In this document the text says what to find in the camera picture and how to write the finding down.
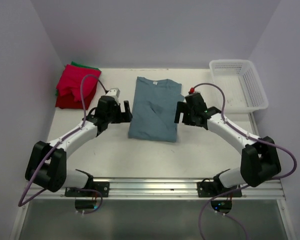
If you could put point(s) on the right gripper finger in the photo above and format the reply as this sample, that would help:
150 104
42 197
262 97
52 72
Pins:
180 109
186 118

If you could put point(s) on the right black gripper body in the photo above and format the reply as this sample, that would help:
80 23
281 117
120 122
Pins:
192 122

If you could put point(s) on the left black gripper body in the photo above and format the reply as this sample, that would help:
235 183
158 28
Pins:
114 117

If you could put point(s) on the blue-grey t shirt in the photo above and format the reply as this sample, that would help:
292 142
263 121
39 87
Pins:
154 108

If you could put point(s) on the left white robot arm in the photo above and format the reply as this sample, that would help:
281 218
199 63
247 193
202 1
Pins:
47 166

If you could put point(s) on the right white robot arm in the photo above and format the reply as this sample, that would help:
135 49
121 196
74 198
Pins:
259 158

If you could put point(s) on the red folded t shirt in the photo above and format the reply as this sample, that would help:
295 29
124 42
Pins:
67 102

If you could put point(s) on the white plastic basket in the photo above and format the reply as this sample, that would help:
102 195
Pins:
241 84

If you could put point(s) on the green folded t shirt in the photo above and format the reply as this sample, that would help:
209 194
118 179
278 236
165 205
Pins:
80 64

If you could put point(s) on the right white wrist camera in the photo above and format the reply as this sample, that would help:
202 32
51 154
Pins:
192 91

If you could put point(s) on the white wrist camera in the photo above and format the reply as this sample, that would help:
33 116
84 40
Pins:
192 91
114 93

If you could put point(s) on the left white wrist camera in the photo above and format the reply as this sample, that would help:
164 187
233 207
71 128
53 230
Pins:
114 93

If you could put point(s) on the aluminium mounting rail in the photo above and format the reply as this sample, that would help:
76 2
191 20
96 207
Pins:
182 189

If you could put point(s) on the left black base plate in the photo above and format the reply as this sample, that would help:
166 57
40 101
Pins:
92 189

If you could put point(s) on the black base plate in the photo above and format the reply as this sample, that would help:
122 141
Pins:
92 189
208 188

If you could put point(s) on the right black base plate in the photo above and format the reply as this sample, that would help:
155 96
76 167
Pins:
208 188

